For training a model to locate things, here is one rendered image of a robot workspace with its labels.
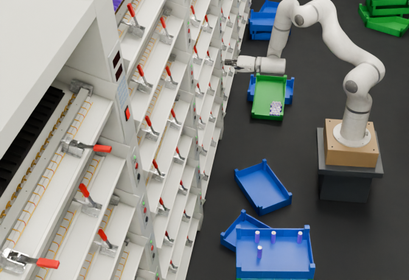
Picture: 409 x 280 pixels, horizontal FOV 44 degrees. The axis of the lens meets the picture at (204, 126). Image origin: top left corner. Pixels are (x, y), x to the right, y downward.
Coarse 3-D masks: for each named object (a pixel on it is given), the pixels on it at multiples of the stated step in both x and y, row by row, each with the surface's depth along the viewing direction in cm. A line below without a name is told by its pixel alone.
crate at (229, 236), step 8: (240, 216) 264; (248, 216) 263; (232, 224) 259; (240, 224) 265; (248, 224) 265; (256, 224) 263; (264, 224) 258; (232, 232) 262; (224, 240) 253; (232, 240) 258; (232, 248) 252
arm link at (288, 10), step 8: (288, 0) 244; (296, 0) 243; (280, 8) 247; (288, 8) 242; (296, 8) 233; (304, 8) 231; (312, 8) 232; (280, 16) 249; (288, 16) 245; (296, 16) 232; (304, 16) 230; (312, 16) 231; (280, 24) 252; (288, 24) 252; (296, 24) 235; (304, 24) 232; (312, 24) 236
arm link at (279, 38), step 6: (276, 30) 255; (282, 30) 254; (288, 30) 255; (276, 36) 257; (282, 36) 256; (270, 42) 263; (276, 42) 260; (282, 42) 259; (270, 48) 277; (276, 48) 262; (282, 48) 263; (270, 54) 277; (276, 54) 277
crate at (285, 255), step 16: (240, 240) 210; (288, 240) 209; (304, 240) 209; (240, 256) 204; (256, 256) 204; (272, 256) 204; (288, 256) 203; (304, 256) 203; (240, 272) 195; (256, 272) 194; (272, 272) 194; (288, 272) 193; (304, 272) 193
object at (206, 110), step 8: (216, 72) 280; (216, 80) 279; (216, 88) 275; (208, 96) 268; (208, 104) 264; (200, 112) 258; (208, 112) 260; (200, 128) 250; (200, 136) 246; (200, 144) 242
